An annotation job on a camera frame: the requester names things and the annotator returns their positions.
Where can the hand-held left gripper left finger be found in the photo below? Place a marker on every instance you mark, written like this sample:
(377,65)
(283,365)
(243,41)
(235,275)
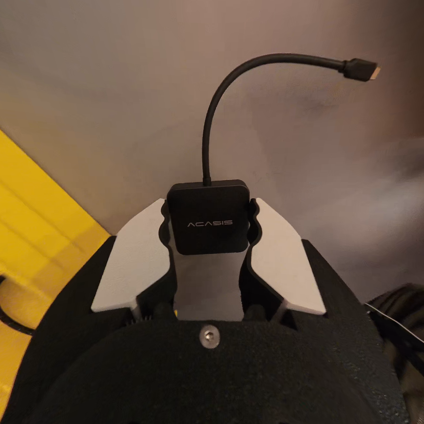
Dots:
(132,258)

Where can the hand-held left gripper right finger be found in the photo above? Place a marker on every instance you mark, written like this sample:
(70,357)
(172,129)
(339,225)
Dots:
(281,265)

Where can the yellow plastic bin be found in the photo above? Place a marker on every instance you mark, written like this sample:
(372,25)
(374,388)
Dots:
(33,198)

